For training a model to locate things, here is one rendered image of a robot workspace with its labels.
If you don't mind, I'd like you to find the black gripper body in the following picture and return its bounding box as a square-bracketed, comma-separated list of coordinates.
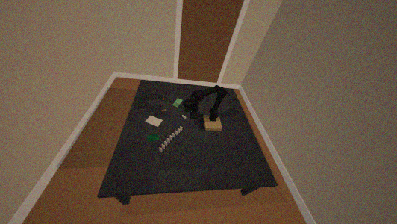
[190, 106, 199, 119]

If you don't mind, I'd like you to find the green rectangular block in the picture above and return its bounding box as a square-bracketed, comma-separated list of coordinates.
[173, 98, 183, 107]

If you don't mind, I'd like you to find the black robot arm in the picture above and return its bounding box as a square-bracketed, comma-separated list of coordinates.
[183, 85, 227, 122]

